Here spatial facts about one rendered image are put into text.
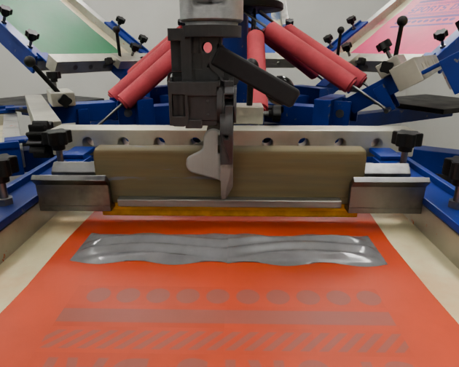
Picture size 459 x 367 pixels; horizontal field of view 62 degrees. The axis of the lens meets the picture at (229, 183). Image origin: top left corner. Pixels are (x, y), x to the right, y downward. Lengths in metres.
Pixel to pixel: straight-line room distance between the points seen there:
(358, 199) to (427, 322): 0.19
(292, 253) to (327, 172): 0.13
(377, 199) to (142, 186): 0.31
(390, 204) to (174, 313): 0.32
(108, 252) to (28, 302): 0.10
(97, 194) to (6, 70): 4.86
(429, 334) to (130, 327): 0.25
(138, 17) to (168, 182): 4.29
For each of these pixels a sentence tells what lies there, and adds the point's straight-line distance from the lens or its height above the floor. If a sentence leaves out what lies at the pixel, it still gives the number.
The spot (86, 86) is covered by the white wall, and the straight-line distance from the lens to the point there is 4.96.
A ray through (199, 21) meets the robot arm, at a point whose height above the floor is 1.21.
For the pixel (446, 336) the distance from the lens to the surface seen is 0.39.
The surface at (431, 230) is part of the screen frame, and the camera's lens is 0.54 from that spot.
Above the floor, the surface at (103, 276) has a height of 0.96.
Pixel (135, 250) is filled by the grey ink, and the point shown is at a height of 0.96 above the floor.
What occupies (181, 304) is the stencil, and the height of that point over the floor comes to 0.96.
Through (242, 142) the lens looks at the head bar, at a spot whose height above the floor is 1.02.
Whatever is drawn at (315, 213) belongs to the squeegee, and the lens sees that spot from 0.54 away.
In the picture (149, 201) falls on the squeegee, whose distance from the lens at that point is 0.51.
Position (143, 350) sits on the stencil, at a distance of 0.34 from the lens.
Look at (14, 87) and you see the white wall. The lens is 5.33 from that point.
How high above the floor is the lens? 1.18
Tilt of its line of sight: 19 degrees down
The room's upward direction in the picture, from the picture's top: straight up
